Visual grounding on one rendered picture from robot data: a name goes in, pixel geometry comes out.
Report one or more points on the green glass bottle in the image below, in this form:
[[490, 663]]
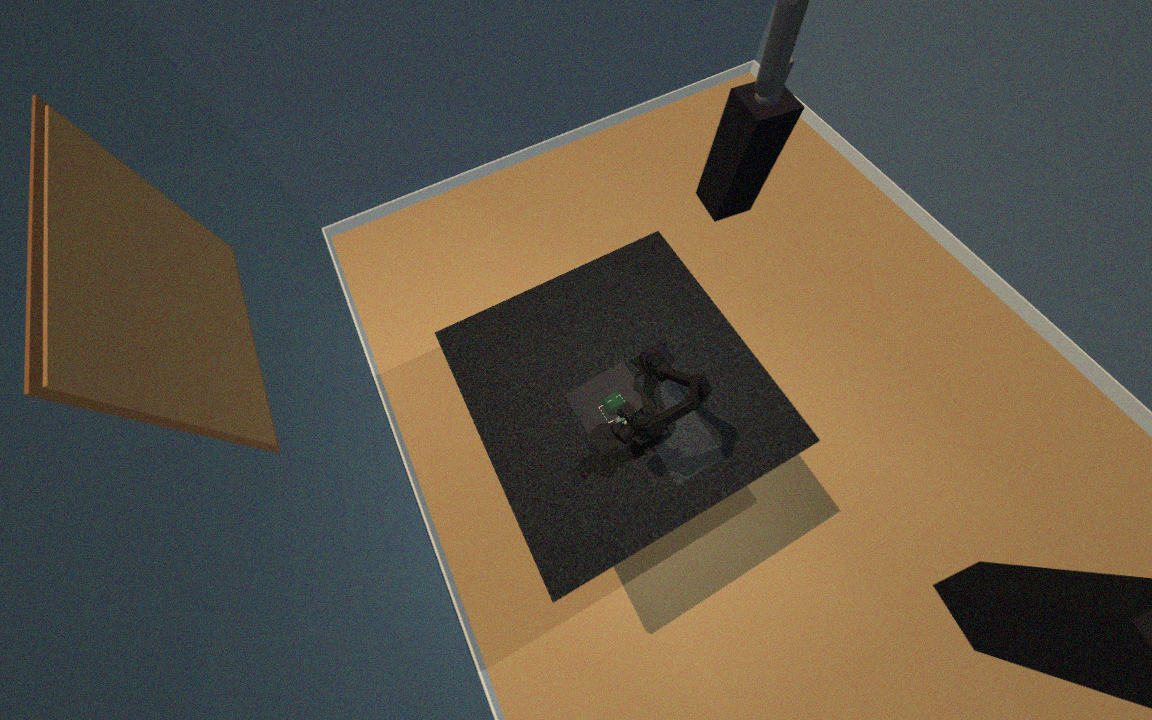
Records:
[[612, 403]]

